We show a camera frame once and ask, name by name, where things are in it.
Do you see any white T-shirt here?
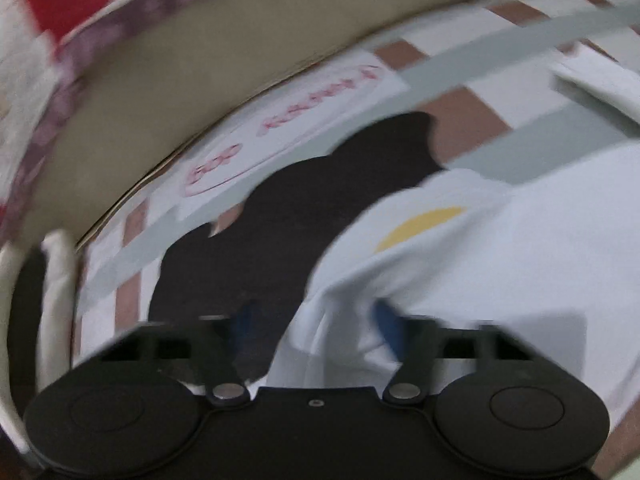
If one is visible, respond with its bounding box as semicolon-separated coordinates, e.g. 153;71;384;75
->
260;52;640;466

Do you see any dark brown folded garment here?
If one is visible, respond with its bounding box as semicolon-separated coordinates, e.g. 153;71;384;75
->
7;247;48;406

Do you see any beige bed base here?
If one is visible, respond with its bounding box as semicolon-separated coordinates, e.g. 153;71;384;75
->
20;0;576;246

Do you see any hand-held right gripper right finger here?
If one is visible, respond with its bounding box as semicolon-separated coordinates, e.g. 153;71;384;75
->
374;299;538;405

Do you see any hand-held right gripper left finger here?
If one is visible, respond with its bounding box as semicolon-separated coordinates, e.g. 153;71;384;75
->
75;305;261;405

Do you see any checked dog print rug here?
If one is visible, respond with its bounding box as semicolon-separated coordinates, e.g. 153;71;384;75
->
70;0;640;396

